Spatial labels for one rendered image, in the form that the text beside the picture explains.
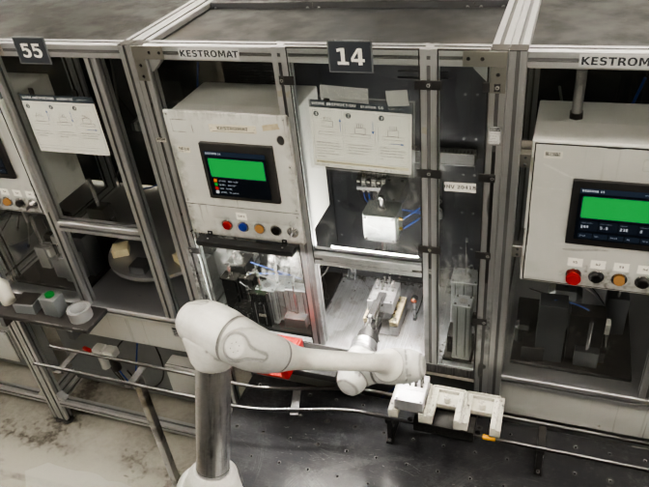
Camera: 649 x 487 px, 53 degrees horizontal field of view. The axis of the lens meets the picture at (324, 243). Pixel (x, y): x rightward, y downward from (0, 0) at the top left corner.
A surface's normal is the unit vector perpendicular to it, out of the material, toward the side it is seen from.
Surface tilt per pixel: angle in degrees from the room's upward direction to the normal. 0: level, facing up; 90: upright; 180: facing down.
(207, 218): 90
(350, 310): 0
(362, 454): 0
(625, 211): 90
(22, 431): 0
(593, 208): 90
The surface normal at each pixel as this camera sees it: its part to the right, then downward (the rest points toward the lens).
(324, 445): -0.10, -0.82
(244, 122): -0.33, 0.57
